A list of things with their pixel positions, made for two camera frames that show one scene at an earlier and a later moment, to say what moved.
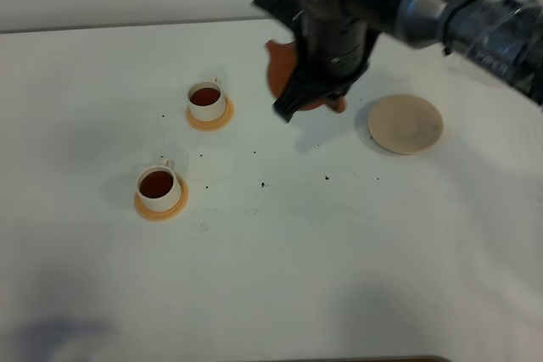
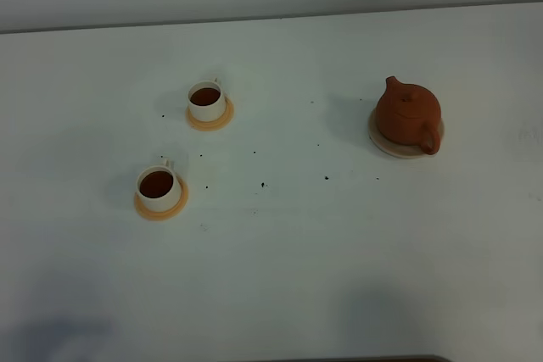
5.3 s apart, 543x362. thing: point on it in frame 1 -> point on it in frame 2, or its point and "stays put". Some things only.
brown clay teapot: [281, 60] -> [410, 114]
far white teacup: [206, 102] stays put
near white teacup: [158, 187] stays put
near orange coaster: [159, 216] stays put
